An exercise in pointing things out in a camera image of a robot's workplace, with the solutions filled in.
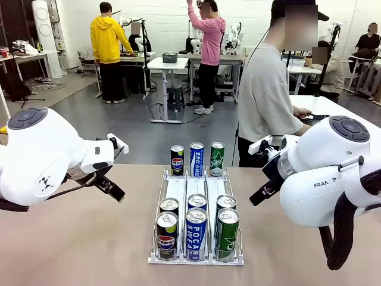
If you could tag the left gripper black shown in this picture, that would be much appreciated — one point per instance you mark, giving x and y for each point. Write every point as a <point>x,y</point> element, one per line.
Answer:
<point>84,178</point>

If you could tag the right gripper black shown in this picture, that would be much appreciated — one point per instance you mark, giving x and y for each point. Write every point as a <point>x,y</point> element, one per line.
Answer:
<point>273,172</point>

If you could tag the black Pepsi can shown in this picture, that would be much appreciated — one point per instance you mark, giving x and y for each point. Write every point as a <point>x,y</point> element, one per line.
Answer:
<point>177,162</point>
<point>167,238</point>
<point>169,205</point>

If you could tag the blue Pocari Sweat can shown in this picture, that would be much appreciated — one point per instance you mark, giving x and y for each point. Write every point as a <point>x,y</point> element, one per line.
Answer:
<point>196,161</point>
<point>196,235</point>
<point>197,201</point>

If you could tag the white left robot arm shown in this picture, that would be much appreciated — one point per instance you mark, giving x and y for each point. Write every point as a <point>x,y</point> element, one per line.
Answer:
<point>38,155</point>

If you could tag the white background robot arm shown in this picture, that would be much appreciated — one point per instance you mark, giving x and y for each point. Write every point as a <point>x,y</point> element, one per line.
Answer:
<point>235,29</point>
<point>125,20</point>
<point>330,29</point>
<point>196,41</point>

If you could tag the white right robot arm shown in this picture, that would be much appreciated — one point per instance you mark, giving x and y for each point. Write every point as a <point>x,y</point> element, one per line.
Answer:
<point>327,149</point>

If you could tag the person in grey sweatshirt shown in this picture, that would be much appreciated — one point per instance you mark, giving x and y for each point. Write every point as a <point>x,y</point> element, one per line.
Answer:
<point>265,89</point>

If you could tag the seated person in beige jacket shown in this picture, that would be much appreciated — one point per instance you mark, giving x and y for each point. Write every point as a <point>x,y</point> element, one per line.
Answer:
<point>333,74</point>

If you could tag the seated person in black top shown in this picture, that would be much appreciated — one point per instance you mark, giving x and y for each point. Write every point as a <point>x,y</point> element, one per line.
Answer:
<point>138,41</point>

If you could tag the person in yellow hoodie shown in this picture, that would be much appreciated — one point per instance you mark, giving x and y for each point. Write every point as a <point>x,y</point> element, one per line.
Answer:
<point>110,38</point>

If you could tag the person in pink hoodie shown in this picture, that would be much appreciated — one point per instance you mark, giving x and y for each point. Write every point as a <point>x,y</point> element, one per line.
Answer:
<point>211,44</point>

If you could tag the person in black shirt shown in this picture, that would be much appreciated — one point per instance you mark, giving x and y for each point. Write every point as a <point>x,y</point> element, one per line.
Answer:
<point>367,41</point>

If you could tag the person's left hand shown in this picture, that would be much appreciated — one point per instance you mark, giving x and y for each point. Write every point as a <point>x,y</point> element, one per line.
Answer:
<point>301,113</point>

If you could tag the green Chilsung cider can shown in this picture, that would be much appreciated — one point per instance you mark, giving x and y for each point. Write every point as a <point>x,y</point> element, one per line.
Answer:
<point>226,235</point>
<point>226,202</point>
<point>217,161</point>

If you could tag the white can dispenser rack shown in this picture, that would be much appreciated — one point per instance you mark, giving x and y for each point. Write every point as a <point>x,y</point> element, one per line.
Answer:
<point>175,187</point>

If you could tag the large white table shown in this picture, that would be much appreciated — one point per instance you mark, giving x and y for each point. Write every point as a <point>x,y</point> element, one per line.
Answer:
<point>327,104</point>

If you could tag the grey round stool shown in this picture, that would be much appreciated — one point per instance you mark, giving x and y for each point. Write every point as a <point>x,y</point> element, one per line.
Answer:
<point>175,89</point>

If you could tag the yellow plastic crate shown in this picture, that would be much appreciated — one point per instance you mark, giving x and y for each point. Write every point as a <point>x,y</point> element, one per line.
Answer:
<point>3,130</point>

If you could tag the white background table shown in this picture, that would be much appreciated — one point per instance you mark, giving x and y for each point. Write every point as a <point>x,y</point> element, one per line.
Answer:
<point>300,71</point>

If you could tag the background work desk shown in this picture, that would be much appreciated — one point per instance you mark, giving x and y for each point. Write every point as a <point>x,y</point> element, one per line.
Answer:
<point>134,58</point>

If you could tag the white storage bin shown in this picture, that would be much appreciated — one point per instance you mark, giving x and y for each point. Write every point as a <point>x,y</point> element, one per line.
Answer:
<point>297,62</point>

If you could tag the white standing desk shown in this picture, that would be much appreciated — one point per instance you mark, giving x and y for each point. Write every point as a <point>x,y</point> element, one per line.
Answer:
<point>169,66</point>

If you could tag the black bag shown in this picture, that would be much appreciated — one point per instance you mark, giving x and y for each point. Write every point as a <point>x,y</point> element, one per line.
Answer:
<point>15,86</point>

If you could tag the grey background table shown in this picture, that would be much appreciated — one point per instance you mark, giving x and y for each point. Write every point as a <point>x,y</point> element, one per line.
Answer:
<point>232,56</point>

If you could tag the grey storage basket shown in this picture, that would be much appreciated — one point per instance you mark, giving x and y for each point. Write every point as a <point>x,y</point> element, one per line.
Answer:
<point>170,58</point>

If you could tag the white side desk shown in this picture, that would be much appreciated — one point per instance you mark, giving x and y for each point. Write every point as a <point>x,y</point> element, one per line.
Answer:
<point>26,56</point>

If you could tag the white cloth pile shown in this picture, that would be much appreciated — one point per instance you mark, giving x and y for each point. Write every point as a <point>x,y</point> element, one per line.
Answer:
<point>25,47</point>

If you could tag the tall white air conditioner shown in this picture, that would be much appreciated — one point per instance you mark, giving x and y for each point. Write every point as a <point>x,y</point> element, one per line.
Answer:
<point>44,29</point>

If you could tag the red cup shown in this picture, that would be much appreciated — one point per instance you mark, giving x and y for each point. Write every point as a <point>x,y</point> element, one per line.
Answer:
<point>3,53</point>

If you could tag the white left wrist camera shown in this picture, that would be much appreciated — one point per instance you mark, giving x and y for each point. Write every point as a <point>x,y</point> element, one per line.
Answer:
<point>123,148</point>

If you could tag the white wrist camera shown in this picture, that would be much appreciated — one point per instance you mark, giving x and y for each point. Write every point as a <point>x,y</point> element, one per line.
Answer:
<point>123,148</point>
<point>259,145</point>

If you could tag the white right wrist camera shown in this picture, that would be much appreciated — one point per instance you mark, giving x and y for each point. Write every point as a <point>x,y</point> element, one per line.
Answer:
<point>259,145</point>

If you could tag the black camera tripod pole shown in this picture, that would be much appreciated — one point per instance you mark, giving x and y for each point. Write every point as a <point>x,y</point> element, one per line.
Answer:
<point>146,41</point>
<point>317,94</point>

